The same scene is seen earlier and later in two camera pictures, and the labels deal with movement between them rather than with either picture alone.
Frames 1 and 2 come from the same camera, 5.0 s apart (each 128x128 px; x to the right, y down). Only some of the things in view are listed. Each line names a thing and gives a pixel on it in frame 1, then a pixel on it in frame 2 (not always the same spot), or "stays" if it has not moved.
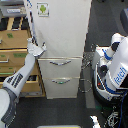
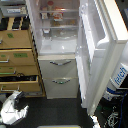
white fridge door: x=62 y=25 -> x=101 y=51
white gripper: x=36 y=51 -> x=8 y=112
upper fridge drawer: x=60 y=66 stays
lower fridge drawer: x=61 y=87 stays
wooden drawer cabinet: x=15 y=32 stays
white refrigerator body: x=62 y=26 stays
